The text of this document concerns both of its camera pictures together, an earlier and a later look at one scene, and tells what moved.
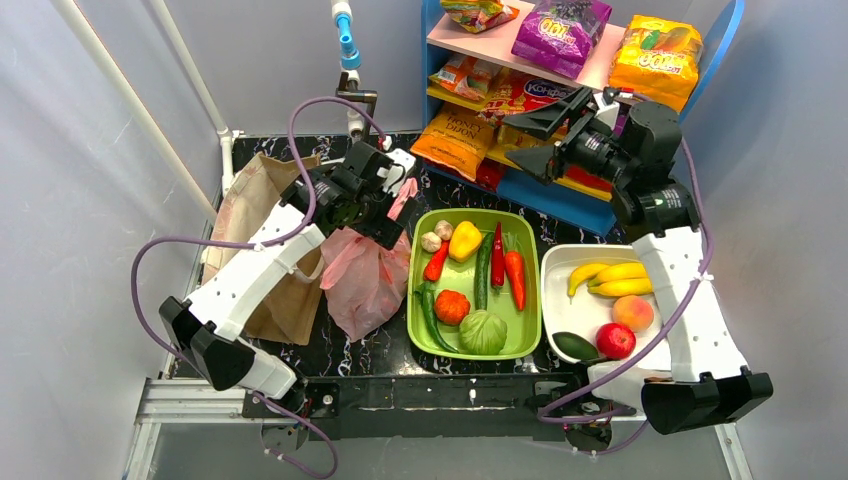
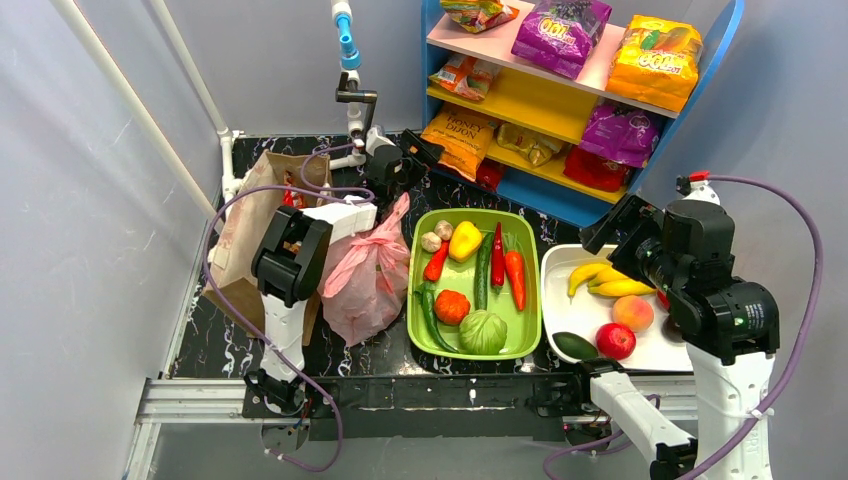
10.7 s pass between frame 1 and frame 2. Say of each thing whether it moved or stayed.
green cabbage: stayed
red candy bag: moved
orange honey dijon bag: stayed
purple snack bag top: stayed
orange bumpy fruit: stayed
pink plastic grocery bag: stayed
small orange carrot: stayed
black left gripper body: moved
